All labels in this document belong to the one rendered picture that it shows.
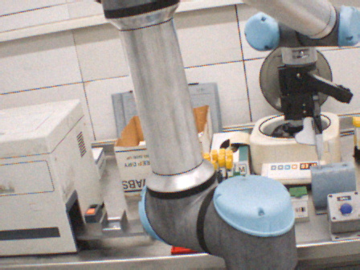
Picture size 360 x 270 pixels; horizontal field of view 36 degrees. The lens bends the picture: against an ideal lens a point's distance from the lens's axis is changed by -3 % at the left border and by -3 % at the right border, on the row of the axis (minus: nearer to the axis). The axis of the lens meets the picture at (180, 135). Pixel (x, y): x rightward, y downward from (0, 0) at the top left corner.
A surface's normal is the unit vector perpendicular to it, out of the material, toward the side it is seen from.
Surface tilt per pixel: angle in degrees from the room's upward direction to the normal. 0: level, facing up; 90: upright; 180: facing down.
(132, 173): 90
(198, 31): 90
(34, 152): 90
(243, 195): 7
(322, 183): 90
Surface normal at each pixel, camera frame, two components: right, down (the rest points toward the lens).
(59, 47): -0.11, 0.34
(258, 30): -0.63, 0.35
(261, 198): -0.07, -0.92
